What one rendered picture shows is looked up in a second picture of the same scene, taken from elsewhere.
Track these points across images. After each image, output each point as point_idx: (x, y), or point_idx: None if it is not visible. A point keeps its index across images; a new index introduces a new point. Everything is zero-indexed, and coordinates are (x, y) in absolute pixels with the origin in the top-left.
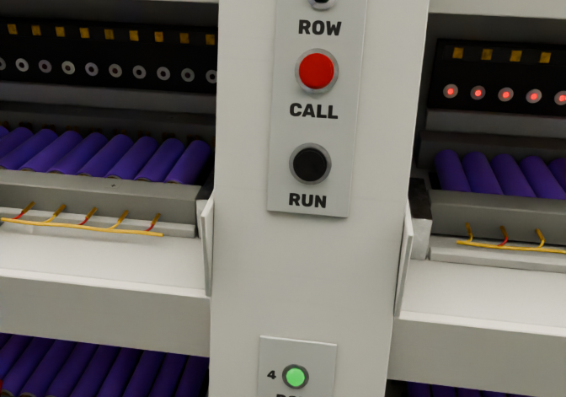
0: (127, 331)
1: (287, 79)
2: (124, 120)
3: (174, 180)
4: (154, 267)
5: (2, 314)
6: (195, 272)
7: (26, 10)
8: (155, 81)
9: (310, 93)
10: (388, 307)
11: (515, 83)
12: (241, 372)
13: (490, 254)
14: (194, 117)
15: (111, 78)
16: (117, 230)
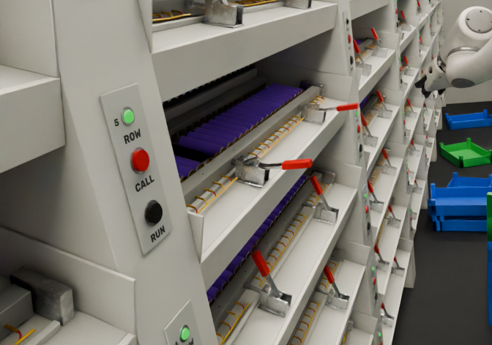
0: (340, 123)
1: (347, 42)
2: (250, 87)
3: (302, 89)
4: (334, 104)
5: (330, 133)
6: (337, 101)
7: None
8: (241, 69)
9: (348, 44)
10: (357, 88)
11: None
12: (352, 119)
13: None
14: (255, 79)
15: (233, 73)
16: (321, 101)
